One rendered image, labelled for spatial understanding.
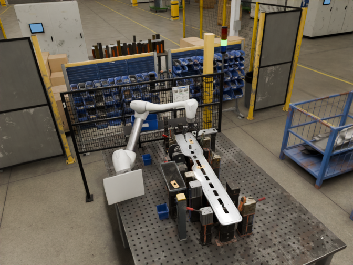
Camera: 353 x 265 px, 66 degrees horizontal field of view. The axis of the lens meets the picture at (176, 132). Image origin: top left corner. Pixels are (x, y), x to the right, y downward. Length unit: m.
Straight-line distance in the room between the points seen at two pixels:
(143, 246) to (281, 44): 4.34
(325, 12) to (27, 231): 12.54
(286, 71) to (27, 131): 4.69
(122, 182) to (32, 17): 6.90
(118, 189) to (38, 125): 2.15
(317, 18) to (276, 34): 7.82
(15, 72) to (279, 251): 3.68
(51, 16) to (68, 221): 6.36
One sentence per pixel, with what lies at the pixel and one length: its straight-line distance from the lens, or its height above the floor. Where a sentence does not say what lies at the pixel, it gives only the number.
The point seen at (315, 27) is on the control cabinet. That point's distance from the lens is 13.26.
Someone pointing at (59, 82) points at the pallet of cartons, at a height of 0.62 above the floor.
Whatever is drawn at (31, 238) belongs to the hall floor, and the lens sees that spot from 3.83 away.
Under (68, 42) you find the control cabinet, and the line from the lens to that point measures 9.02.
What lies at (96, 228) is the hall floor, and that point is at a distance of 3.62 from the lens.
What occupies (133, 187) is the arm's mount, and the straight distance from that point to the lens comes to 2.76.
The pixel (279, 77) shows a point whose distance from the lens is 5.84.
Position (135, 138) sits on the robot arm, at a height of 1.07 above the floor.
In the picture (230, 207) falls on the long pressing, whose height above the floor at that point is 1.00.
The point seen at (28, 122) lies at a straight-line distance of 4.50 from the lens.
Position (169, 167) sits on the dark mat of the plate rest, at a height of 1.16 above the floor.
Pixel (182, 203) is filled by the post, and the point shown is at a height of 1.12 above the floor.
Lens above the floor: 2.63
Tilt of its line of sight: 30 degrees down
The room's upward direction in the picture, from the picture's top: 2 degrees counter-clockwise
